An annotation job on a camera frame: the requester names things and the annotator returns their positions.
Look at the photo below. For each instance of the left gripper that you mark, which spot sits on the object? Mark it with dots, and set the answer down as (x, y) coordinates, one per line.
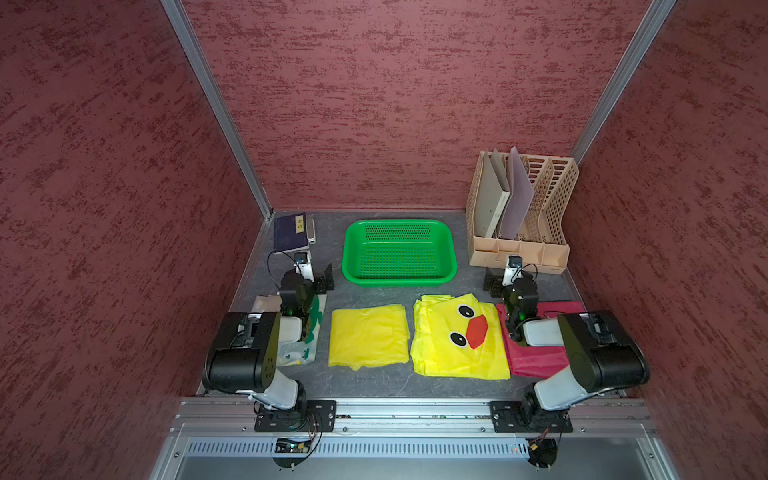
(321, 282)

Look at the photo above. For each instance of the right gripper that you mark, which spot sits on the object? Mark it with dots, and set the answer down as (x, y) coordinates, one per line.
(495, 283)

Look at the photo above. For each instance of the green dinosaur raincoat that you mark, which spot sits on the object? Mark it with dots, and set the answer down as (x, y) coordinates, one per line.
(299, 328)

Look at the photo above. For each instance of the yellow duck raincoat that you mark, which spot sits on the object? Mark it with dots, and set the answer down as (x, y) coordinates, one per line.
(458, 337)

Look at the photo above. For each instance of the plain yellow raincoat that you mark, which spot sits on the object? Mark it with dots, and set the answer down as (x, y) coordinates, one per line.
(369, 337)

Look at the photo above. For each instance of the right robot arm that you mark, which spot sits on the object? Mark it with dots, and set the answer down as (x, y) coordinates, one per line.
(574, 356)

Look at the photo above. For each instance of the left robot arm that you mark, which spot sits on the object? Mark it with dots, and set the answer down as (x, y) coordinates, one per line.
(250, 348)

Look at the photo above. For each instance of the pink folded raincoat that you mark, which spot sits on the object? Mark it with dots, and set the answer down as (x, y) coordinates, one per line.
(537, 361)

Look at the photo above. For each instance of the green plastic basket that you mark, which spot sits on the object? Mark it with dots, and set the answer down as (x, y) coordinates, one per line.
(399, 253)

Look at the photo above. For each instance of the beige file organizer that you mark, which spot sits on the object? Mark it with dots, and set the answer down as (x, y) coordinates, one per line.
(540, 241)

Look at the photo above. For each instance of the dark blue book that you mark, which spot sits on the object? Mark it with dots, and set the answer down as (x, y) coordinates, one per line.
(293, 233)

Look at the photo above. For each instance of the grey purple folder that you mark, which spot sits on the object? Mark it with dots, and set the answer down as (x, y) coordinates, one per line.
(520, 199)

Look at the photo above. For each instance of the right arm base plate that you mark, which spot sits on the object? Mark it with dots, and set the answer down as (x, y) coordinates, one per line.
(522, 417)

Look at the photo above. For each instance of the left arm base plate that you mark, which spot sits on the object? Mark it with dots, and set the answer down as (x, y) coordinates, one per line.
(314, 416)

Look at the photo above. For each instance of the aluminium front rail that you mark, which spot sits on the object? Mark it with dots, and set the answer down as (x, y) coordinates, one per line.
(599, 417)

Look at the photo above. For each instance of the left corner aluminium post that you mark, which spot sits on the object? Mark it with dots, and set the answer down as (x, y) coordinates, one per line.
(190, 44)

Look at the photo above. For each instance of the corner aluminium post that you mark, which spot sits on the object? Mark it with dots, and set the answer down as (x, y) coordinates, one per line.
(646, 32)
(190, 44)

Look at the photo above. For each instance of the right corner aluminium post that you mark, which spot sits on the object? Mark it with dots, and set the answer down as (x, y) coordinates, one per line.
(646, 32)

